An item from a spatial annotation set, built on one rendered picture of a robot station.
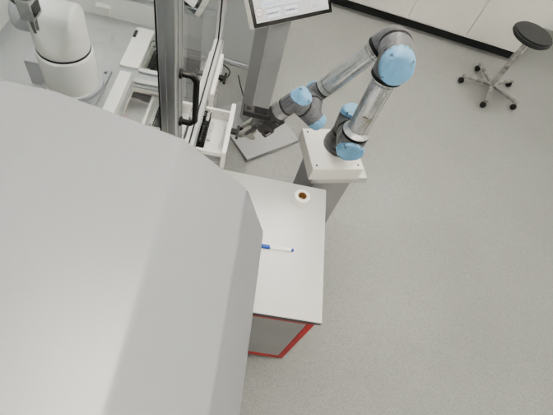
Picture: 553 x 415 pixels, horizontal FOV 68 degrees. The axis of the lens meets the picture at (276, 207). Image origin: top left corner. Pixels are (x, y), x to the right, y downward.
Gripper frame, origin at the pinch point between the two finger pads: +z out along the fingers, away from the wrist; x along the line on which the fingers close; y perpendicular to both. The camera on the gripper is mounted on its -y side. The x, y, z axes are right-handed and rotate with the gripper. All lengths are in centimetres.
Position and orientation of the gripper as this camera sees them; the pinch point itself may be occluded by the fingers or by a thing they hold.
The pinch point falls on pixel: (239, 131)
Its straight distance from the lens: 178.0
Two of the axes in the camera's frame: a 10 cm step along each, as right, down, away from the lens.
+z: -7.2, 3.2, 6.1
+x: 0.9, -8.3, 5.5
